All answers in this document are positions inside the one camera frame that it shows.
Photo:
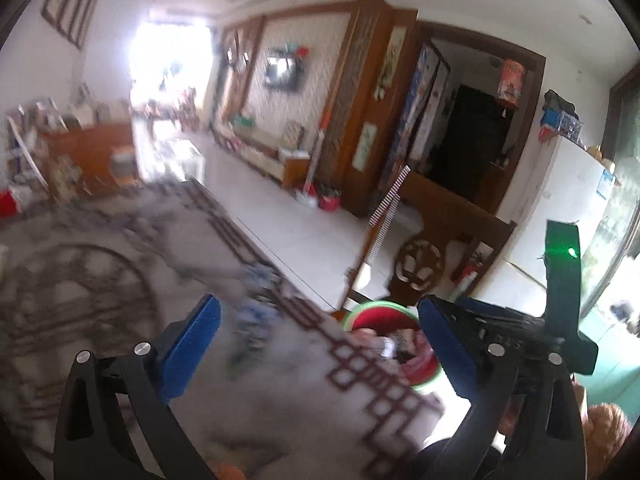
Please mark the red hanging decoration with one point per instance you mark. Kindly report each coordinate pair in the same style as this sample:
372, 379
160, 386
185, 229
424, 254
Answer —
511, 82

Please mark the red floor waste bin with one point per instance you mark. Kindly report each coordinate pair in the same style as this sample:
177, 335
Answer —
330, 202

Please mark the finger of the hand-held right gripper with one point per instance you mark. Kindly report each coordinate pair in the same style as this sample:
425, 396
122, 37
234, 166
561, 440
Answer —
520, 327

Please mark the wooden lattice wall panel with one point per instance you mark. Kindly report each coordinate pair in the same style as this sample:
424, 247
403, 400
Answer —
360, 85

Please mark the red bag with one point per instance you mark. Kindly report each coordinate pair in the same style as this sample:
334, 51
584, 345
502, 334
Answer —
7, 204

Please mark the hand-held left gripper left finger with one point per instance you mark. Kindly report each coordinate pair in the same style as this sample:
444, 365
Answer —
192, 345

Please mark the watermelon pattern bin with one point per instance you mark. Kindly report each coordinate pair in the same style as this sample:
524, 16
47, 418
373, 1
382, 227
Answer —
380, 317

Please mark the tall wall scroll painting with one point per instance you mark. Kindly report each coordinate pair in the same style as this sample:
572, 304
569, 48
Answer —
391, 62

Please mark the white refrigerator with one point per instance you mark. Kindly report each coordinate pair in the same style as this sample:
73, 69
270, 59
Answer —
560, 195

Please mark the wooden television cabinet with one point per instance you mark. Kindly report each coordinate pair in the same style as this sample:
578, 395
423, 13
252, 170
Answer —
265, 155

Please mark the dark bag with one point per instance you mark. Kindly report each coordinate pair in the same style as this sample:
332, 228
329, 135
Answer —
559, 101

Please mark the white bookshelf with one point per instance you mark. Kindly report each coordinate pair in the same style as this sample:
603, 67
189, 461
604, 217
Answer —
27, 150

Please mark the carved wooden chair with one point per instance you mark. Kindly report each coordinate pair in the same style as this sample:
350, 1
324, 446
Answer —
450, 220

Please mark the white coffee table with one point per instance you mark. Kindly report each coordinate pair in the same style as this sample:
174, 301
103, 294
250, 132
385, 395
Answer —
180, 160

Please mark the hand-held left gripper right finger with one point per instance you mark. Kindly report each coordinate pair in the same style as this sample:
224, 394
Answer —
442, 350

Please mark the person's right hand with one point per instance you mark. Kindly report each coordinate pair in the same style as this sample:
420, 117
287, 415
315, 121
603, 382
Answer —
607, 435

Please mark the dark entry door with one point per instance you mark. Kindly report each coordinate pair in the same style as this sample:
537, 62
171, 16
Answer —
470, 145

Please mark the wall television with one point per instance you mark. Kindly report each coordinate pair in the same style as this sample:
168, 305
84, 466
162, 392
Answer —
282, 72

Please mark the short wall scroll painting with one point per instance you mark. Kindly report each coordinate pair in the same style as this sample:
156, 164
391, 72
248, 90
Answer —
365, 146

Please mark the wall shelf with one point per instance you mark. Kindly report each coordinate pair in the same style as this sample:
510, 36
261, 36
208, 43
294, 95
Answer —
290, 52

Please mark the hanging wall posters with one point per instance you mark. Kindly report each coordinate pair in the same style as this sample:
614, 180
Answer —
420, 105

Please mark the red fire extinguisher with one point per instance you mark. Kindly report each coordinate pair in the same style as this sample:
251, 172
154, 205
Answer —
467, 272

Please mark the red white mop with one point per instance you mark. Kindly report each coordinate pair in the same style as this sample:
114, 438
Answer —
317, 160

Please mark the white beaded strip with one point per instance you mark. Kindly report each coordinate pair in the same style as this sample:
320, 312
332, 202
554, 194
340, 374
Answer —
387, 212

